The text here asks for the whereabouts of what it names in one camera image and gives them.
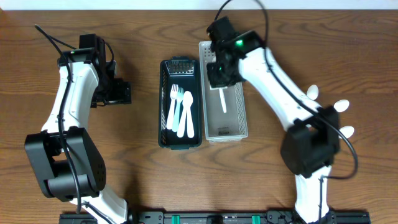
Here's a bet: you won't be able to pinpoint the white spoon of four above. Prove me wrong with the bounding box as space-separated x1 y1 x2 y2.
339 126 355 139
219 88 227 113
333 100 349 113
307 85 319 101

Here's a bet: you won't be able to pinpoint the white plastic spoon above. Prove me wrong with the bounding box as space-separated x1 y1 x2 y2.
183 91 195 138

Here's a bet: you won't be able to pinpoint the white plastic fork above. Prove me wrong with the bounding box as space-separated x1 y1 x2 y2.
177 107 187 138
166 84 178 129

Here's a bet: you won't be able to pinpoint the pale green plastic fork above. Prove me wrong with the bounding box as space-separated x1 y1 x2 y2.
172 87 184 133

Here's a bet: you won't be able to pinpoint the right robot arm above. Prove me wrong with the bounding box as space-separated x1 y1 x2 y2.
206 17 340 223

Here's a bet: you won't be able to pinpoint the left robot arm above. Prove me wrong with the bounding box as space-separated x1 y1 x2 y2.
25 34 131 223

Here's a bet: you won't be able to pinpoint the dark green plastic basket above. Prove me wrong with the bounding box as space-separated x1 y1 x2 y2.
158 57 202 150

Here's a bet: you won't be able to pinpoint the clear plastic basket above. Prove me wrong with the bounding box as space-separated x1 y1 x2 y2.
198 41 248 142

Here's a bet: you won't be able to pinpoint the black mounting rail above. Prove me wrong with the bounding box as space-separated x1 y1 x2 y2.
58 208 371 224

